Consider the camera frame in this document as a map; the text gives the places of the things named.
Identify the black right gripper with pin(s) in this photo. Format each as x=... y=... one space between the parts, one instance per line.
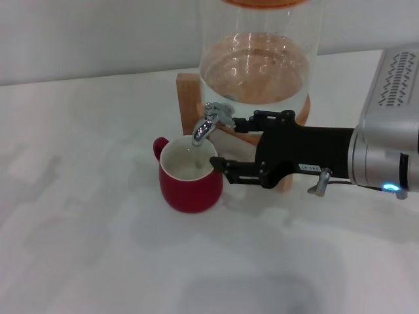
x=304 y=150

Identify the red ceramic cup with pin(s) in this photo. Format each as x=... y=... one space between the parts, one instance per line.
x=193 y=193

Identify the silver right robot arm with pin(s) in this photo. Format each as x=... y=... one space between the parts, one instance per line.
x=376 y=160

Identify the chrome faucet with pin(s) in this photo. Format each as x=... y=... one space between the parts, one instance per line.
x=204 y=126

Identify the glass water dispenser jar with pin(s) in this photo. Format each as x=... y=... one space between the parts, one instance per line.
x=258 y=81

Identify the wooden dispenser stand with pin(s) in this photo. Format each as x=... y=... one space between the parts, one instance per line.
x=187 y=104

